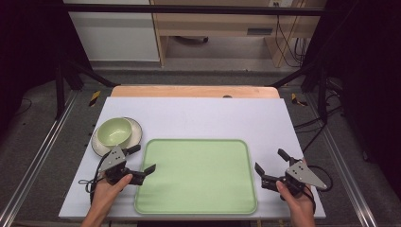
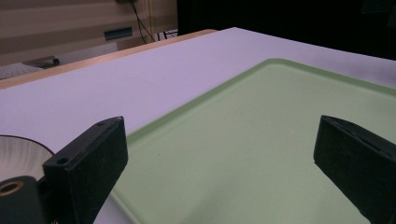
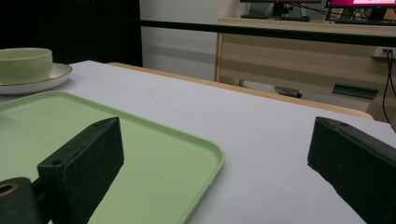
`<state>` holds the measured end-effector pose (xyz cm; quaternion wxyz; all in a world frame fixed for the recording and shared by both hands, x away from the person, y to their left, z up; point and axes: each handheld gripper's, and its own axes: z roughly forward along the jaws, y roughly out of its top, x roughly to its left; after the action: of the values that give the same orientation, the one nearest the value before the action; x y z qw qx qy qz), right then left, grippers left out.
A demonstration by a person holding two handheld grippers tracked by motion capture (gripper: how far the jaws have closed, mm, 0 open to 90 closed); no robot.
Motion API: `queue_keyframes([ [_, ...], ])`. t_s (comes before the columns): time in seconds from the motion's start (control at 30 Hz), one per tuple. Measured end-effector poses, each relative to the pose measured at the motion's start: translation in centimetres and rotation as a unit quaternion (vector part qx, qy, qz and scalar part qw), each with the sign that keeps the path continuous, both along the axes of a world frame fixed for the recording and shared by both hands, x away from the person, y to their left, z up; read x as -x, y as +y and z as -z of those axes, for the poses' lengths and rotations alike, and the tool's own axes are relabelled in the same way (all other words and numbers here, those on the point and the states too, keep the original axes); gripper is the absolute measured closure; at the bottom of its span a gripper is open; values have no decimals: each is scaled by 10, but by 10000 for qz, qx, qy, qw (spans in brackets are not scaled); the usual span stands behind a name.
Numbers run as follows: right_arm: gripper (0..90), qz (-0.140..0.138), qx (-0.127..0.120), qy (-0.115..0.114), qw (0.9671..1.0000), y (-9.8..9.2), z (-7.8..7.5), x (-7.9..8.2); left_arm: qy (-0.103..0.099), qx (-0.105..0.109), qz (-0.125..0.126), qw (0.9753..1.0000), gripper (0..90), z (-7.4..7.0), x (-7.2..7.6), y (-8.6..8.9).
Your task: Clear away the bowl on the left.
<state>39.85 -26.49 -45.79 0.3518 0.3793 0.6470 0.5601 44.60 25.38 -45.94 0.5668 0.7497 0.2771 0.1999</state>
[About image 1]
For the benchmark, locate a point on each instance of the white table board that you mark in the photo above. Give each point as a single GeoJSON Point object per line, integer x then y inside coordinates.
{"type": "Point", "coordinates": [195, 118]}

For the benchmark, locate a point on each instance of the white wall socket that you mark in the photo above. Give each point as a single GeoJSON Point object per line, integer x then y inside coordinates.
{"type": "Point", "coordinates": [280, 3]}

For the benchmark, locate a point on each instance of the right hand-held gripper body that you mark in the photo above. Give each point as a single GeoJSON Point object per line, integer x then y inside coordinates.
{"type": "Point", "coordinates": [303, 176]}

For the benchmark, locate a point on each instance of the black frame stand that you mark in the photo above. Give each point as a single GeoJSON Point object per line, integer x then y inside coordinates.
{"type": "Point", "coordinates": [321, 91]}
{"type": "Point", "coordinates": [60, 91]}

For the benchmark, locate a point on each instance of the white plate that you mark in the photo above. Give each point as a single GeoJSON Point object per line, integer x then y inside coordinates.
{"type": "Point", "coordinates": [136, 132]}

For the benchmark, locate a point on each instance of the metal floor rail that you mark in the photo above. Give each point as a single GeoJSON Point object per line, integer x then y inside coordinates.
{"type": "Point", "coordinates": [38, 157]}
{"type": "Point", "coordinates": [343, 167]}

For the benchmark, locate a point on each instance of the black horizontal frame bar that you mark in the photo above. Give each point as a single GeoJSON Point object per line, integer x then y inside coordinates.
{"type": "Point", "coordinates": [189, 9]}

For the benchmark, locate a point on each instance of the wooden desk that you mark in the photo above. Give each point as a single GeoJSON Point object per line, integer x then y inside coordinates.
{"type": "Point", "coordinates": [214, 23]}

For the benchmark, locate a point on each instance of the black curtain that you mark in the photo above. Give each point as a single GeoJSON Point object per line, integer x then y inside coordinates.
{"type": "Point", "coordinates": [28, 56]}
{"type": "Point", "coordinates": [372, 78]}

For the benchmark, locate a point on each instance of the green bowl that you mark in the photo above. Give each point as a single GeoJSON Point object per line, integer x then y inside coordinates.
{"type": "Point", "coordinates": [114, 132]}

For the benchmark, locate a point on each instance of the person's left hand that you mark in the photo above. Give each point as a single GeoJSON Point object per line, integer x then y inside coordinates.
{"type": "Point", "coordinates": [107, 195]}

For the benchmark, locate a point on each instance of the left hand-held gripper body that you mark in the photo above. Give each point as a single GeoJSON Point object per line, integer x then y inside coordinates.
{"type": "Point", "coordinates": [113, 159]}

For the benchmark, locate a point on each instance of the yellow black tape strip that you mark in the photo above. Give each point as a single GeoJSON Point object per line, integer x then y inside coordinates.
{"type": "Point", "coordinates": [296, 99]}
{"type": "Point", "coordinates": [95, 98]}

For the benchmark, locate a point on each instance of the white cabinet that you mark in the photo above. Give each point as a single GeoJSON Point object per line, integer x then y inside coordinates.
{"type": "Point", "coordinates": [116, 38]}

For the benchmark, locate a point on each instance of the wooden board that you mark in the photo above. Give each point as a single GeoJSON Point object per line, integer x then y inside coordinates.
{"type": "Point", "coordinates": [189, 91]}

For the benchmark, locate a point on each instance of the person's right hand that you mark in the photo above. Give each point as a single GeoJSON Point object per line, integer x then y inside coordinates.
{"type": "Point", "coordinates": [298, 201]}

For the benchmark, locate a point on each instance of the green tray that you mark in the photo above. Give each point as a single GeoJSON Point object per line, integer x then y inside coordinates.
{"type": "Point", "coordinates": [197, 176]}

